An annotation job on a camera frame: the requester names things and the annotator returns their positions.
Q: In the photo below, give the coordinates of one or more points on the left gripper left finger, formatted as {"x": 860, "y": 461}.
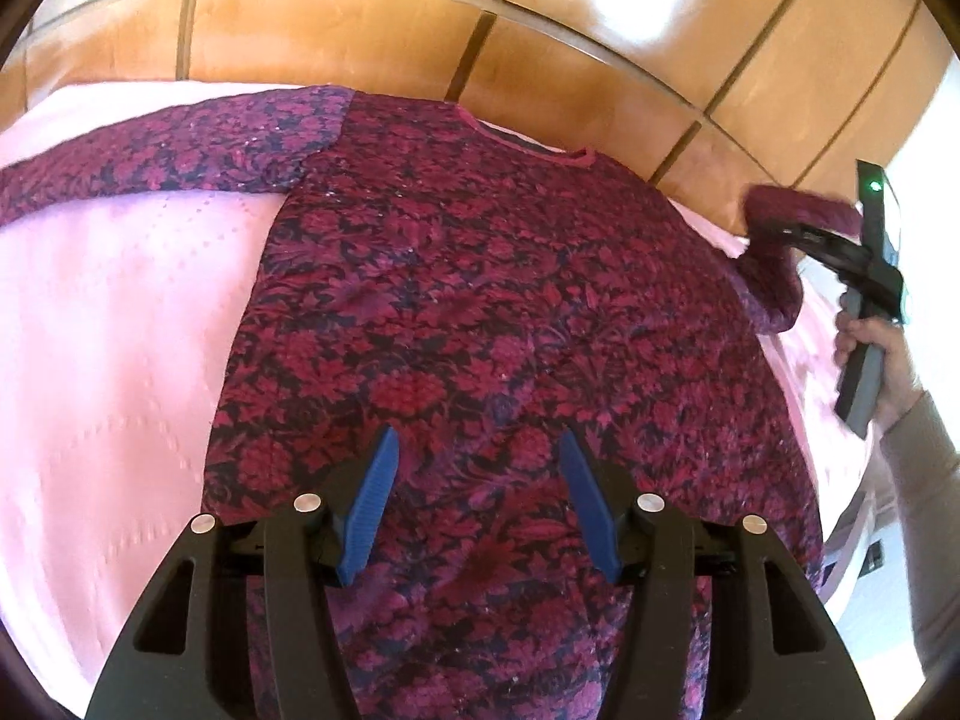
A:
{"x": 183, "y": 650}

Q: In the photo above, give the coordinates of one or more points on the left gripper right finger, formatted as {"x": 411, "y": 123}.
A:
{"x": 774, "y": 652}

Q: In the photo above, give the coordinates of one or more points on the pink bed sheet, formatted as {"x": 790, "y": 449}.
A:
{"x": 117, "y": 317}

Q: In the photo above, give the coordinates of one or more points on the right forearm grey sleeve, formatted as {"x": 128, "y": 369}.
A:
{"x": 924, "y": 467}

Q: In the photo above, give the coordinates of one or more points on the dark red patterned sweater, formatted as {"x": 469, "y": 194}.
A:
{"x": 479, "y": 295}

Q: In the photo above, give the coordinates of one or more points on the person right hand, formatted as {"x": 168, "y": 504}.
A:
{"x": 900, "y": 389}

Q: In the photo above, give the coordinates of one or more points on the grey bed frame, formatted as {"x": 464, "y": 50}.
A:
{"x": 845, "y": 551}

